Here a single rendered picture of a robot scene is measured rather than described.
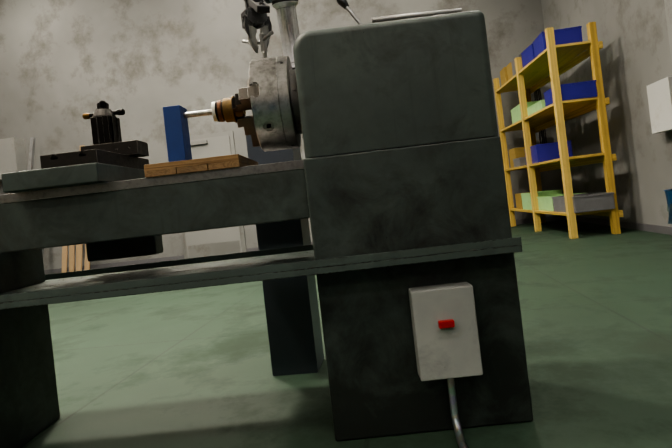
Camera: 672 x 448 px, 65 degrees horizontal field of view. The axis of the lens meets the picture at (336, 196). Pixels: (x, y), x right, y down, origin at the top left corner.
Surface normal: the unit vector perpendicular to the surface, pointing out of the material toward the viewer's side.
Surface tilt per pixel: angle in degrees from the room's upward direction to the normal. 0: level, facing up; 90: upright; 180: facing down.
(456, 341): 90
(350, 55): 90
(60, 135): 90
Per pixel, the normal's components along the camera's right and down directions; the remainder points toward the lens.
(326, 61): -0.03, 0.00
